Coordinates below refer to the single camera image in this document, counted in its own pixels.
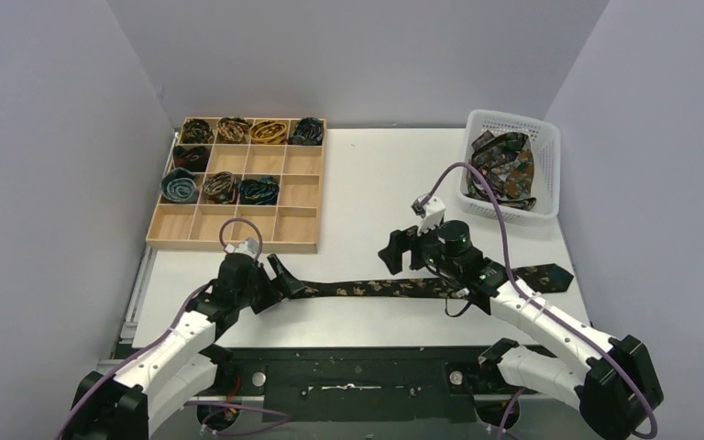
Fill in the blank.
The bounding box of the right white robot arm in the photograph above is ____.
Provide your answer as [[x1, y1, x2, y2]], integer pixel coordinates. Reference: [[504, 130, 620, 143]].
[[378, 220, 664, 439]]

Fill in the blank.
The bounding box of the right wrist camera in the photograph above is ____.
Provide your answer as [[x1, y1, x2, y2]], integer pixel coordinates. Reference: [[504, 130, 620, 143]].
[[412, 194, 446, 236]]

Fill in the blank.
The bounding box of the maroon rolled tie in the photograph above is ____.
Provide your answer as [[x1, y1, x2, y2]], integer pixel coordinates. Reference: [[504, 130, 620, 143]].
[[172, 145, 211, 173]]

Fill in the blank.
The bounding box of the light blue rolled tie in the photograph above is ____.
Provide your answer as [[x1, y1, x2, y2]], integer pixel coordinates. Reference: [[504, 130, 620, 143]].
[[159, 168, 200, 204]]

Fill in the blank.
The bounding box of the brown patterned rolled tie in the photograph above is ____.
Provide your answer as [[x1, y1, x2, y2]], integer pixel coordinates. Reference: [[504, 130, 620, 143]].
[[202, 171, 240, 204]]

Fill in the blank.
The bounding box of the white plastic basket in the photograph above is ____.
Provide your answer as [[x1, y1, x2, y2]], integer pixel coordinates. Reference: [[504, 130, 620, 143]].
[[457, 109, 561, 225]]

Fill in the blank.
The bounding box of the black gold floral tie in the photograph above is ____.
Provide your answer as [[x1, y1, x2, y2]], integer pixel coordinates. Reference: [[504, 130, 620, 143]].
[[282, 263, 574, 299]]

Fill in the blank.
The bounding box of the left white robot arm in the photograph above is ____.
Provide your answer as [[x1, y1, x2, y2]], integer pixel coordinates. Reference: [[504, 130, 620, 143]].
[[56, 252, 305, 439]]

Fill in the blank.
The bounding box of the wooden compartment tray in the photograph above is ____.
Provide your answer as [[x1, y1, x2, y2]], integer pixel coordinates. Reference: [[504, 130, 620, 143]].
[[146, 116, 328, 253]]

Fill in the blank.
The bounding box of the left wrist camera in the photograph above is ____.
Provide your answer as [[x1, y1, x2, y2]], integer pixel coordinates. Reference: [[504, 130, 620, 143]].
[[224, 237, 263, 261]]

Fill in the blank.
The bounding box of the dark blue rolled tie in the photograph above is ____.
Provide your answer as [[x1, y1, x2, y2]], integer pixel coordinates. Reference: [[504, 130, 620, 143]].
[[289, 117, 325, 146]]

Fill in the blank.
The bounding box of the dark rolled tie top-left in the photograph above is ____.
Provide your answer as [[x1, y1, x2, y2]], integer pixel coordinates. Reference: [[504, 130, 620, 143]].
[[180, 118, 215, 144]]

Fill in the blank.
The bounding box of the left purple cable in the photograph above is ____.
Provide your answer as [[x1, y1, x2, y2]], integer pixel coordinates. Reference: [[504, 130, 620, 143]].
[[54, 217, 295, 440]]

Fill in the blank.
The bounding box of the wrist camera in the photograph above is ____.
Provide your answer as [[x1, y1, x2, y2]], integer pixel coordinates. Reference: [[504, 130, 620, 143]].
[[224, 237, 263, 261], [412, 194, 446, 236]]

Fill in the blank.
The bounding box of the pile of patterned ties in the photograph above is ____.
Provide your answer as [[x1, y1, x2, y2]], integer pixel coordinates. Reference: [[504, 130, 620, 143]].
[[468, 130, 537, 211]]

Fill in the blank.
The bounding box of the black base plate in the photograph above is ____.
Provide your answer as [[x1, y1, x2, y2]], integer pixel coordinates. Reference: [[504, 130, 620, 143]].
[[190, 346, 515, 424]]

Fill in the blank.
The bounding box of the yellow rolled tie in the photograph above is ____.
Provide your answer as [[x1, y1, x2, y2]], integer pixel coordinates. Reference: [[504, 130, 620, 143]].
[[249, 119, 289, 145]]

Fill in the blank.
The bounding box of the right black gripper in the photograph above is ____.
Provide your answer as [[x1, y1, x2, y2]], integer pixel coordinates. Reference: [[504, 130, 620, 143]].
[[378, 215, 459, 280]]

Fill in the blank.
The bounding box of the teal dark rolled tie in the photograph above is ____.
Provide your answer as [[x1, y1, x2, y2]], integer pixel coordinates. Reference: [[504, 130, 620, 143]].
[[238, 176, 280, 205]]

